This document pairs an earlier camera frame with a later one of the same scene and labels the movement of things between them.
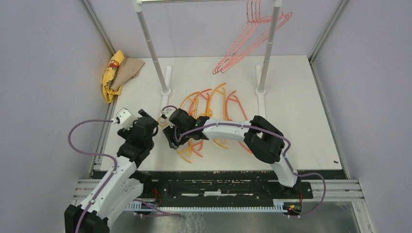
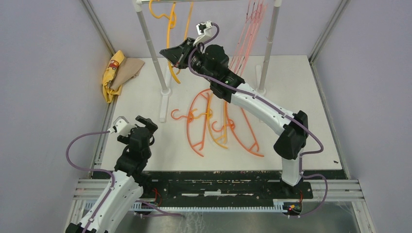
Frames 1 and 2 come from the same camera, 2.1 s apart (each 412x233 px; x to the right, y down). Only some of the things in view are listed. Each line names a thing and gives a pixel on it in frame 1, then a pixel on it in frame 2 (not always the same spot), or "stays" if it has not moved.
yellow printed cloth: x=109 y=92 stays
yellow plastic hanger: x=185 y=154 -> x=171 y=23
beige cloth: x=128 y=68 stays
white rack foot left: x=165 y=93 stays
